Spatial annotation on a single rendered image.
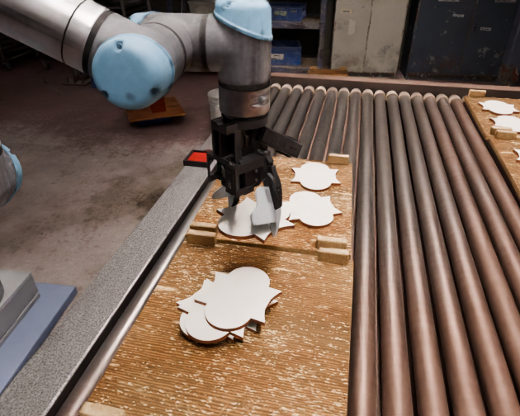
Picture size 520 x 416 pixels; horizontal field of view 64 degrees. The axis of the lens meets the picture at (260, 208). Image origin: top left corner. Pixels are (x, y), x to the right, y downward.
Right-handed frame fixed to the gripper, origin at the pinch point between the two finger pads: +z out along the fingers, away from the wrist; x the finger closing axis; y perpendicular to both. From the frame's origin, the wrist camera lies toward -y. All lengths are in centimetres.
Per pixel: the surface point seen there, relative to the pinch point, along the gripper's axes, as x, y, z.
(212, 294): 3.4, 12.7, 7.9
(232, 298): 6.4, 10.9, 7.9
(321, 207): -3.6, -24.2, 10.1
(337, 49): -272, -383, 68
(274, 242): -2.6, -7.9, 11.1
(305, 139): -35, -55, 12
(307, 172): -17.3, -34.9, 10.1
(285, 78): -83, -94, 10
